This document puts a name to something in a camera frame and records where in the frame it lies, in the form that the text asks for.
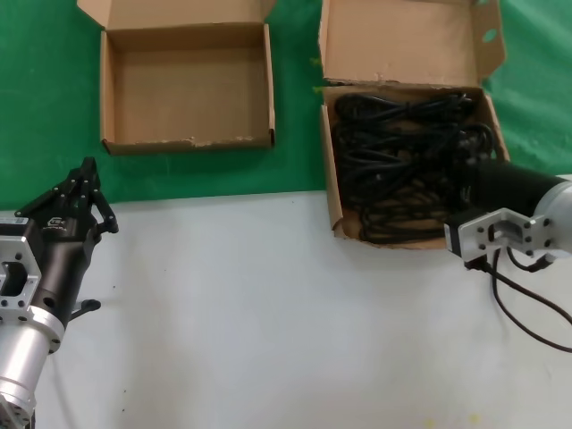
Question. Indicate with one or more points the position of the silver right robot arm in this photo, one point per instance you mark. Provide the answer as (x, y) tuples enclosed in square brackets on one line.
[(558, 205)]

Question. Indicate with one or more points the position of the small open cardboard box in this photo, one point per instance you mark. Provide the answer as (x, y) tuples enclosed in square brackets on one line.
[(187, 89)]

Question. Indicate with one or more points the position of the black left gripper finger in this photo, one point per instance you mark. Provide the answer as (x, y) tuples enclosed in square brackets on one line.
[(67, 187), (102, 210)]

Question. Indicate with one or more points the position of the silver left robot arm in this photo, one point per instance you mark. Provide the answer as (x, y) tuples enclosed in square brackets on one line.
[(18, 357)]

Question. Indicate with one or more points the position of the large open cardboard box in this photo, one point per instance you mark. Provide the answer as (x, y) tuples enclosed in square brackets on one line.
[(402, 44)]

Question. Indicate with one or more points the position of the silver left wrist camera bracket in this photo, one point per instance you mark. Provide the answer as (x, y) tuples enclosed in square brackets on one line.
[(22, 254)]

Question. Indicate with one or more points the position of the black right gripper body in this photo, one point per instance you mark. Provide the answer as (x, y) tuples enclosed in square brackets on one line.
[(505, 185)]

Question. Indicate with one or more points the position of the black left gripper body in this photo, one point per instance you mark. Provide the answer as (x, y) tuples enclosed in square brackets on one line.
[(62, 259)]

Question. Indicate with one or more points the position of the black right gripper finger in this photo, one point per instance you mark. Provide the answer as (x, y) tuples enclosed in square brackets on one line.
[(480, 152), (465, 156)]

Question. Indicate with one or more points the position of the green table mat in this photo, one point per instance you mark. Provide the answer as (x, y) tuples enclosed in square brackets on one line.
[(44, 89)]

